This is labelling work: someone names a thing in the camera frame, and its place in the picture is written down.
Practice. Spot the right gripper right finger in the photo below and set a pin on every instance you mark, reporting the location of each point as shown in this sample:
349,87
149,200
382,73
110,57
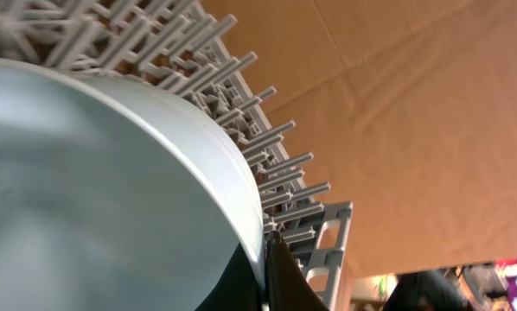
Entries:
287,289

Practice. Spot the grey dishwasher rack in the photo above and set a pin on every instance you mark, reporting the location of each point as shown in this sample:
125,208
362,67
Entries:
175,45

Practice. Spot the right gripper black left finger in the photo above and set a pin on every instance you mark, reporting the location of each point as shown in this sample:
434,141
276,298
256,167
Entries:
237,289

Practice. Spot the light blue bowl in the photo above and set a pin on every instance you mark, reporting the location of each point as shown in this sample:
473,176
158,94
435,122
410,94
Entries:
115,195

